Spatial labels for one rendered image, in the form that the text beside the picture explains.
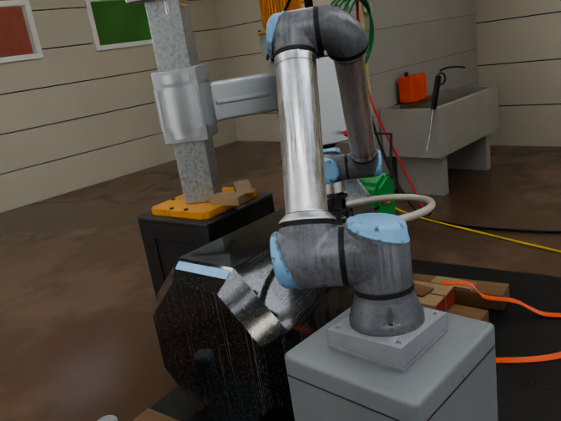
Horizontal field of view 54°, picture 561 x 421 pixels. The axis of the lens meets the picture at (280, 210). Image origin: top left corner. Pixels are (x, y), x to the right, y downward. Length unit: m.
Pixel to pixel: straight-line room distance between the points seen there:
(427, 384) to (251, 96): 2.31
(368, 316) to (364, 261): 0.14
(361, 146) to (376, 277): 0.59
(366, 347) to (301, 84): 0.68
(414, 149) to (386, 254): 4.10
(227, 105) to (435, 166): 2.73
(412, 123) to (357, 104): 3.67
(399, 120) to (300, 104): 4.00
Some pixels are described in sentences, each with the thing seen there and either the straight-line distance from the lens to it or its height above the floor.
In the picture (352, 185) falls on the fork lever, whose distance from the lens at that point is 2.69.
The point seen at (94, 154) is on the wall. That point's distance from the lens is 8.77.
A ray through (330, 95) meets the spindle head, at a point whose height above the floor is 1.34.
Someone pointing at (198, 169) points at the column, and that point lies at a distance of 3.30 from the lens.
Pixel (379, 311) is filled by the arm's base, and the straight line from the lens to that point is 1.38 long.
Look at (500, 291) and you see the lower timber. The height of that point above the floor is 0.11.
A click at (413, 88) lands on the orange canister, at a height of 1.00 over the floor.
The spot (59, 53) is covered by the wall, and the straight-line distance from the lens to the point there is 8.63.
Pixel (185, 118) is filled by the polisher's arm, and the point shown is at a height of 1.29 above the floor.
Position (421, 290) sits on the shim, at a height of 0.24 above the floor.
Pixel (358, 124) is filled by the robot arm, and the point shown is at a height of 1.34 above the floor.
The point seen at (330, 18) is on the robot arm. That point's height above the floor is 1.66.
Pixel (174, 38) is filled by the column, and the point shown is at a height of 1.72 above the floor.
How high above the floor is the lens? 1.62
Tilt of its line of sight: 17 degrees down
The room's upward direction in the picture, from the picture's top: 9 degrees counter-clockwise
